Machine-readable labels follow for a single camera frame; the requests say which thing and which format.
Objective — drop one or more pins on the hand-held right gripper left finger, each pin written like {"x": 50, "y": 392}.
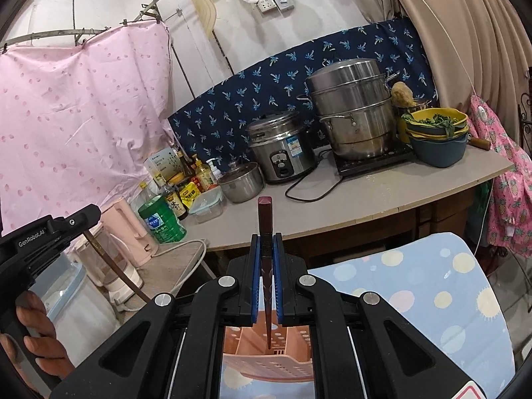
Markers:
{"x": 255, "y": 282}

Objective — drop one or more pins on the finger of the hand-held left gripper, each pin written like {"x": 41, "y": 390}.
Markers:
{"x": 81, "y": 218}

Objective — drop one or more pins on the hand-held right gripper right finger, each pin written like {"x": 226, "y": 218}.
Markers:
{"x": 278, "y": 282}

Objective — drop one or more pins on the dark red chopstick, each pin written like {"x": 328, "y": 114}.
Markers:
{"x": 264, "y": 224}

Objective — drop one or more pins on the thin brown chopstick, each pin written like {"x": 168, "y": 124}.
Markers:
{"x": 116, "y": 268}

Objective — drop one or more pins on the pink perforated utensil holder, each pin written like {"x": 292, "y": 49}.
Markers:
{"x": 266, "y": 361}

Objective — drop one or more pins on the person's left hand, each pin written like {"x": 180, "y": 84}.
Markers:
{"x": 35, "y": 316}

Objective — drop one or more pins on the pink electric kettle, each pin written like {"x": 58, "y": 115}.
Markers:
{"x": 124, "y": 228}

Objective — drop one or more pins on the white blender jug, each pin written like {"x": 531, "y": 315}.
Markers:
{"x": 108, "y": 266}

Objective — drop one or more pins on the clear bottle yellow cap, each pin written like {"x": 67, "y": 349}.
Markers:
{"x": 145, "y": 195}

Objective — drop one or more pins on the white blue plastic tub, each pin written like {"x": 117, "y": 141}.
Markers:
{"x": 70, "y": 311}

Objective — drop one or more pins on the green plastic bottle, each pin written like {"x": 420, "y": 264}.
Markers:
{"x": 162, "y": 224}

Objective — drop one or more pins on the clear plastic food container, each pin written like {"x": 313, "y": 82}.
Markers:
{"x": 205, "y": 208}

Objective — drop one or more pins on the dark soy sauce bottle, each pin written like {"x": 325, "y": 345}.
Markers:
{"x": 174, "y": 205}

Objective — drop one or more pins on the white carton box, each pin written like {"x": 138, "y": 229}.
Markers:
{"x": 160, "y": 166}

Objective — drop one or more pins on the small steel pot glass lid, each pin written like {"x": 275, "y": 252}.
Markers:
{"x": 241, "y": 183}

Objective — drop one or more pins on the jar with yellow lid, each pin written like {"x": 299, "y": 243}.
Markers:
{"x": 176, "y": 178}

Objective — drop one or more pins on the pink spotted curtain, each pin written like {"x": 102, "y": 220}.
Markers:
{"x": 83, "y": 112}

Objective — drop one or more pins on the yellow seasoning packet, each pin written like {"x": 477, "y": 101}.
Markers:
{"x": 189, "y": 197}

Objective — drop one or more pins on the dark glass bottle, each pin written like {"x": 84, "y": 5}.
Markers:
{"x": 185, "y": 166}

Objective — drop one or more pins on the white pump bottle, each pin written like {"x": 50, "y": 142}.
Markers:
{"x": 215, "y": 172}

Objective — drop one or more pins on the yellow oil bottle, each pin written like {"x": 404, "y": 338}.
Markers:
{"x": 203, "y": 176}

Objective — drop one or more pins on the steel rice cooker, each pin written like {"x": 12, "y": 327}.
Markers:
{"x": 278, "y": 145}

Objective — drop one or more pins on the blue polka dot cloth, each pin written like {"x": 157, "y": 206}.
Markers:
{"x": 415, "y": 286}

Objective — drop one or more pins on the black induction cooker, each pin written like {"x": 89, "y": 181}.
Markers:
{"x": 374, "y": 164}

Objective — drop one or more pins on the stacked steel steamer pot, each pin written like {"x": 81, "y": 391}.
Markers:
{"x": 353, "y": 108}

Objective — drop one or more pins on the navy palm print cloth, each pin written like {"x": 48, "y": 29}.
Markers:
{"x": 249, "y": 91}

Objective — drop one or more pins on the blue plastic basin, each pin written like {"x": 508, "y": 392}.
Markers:
{"x": 440, "y": 153}

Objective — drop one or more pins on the tan loofah sponge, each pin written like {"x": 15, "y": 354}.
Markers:
{"x": 403, "y": 95}

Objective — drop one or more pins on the leafy greens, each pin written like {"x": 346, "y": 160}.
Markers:
{"x": 432, "y": 118}

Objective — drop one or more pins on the yellow colander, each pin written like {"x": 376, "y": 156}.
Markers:
{"x": 453, "y": 126}

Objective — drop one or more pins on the beige hanging cutting board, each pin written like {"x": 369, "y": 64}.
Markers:
{"x": 204, "y": 8}

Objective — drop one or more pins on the pink pineapple print garment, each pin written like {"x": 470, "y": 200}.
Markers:
{"x": 507, "y": 183}

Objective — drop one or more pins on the black metal rack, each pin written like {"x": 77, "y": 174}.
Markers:
{"x": 524, "y": 116}

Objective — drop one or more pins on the beige curtain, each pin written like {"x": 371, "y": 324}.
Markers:
{"x": 465, "y": 29}

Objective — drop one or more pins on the curved metal curtain rail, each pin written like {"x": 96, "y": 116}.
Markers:
{"x": 54, "y": 32}

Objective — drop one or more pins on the wall socket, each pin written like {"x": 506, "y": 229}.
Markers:
{"x": 267, "y": 5}

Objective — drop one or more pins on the wall switch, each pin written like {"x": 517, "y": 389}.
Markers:
{"x": 283, "y": 1}

